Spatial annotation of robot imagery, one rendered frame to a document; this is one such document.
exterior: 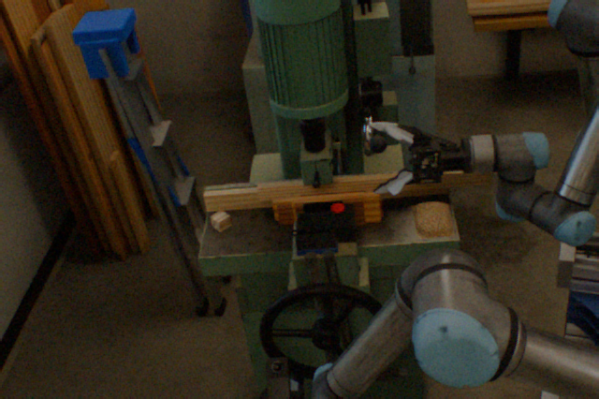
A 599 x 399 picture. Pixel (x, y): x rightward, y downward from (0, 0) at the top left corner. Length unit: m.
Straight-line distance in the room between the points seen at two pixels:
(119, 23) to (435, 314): 1.55
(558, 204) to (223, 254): 0.74
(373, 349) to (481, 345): 0.30
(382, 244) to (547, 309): 1.25
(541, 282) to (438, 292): 1.86
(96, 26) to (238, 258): 0.95
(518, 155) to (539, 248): 1.58
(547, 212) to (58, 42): 1.87
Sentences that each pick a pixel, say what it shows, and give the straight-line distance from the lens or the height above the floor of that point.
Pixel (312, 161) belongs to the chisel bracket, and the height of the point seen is 1.07.
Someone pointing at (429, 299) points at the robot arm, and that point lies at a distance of 1.12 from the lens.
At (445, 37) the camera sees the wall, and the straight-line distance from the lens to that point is 4.14.
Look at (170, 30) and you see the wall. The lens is 4.24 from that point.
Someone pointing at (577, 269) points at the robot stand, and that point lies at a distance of 1.91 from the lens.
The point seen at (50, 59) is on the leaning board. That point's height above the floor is 0.93.
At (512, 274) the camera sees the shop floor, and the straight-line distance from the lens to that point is 2.99.
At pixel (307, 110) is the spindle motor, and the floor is 1.22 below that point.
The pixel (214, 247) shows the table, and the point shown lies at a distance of 1.79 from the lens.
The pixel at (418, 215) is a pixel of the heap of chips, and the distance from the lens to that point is 1.77.
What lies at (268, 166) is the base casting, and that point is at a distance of 2.21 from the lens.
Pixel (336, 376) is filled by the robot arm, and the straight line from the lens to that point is 1.41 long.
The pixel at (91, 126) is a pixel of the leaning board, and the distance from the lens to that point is 2.99.
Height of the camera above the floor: 2.02
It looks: 36 degrees down
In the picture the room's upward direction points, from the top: 8 degrees counter-clockwise
